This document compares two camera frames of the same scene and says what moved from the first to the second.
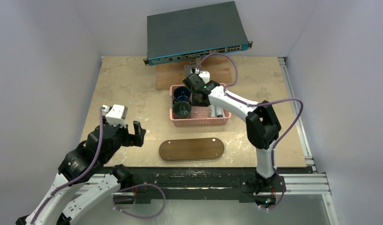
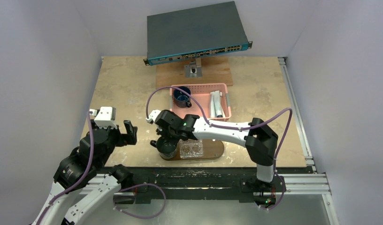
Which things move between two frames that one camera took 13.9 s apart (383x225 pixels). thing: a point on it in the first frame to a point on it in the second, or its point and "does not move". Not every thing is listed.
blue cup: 181,93 does not move
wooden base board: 173,73 does not move
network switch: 195,33 does not move
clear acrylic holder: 201,112 to 191,148
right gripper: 201,99 to 162,138
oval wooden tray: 191,148 does not move
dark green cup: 181,108 to 166,146
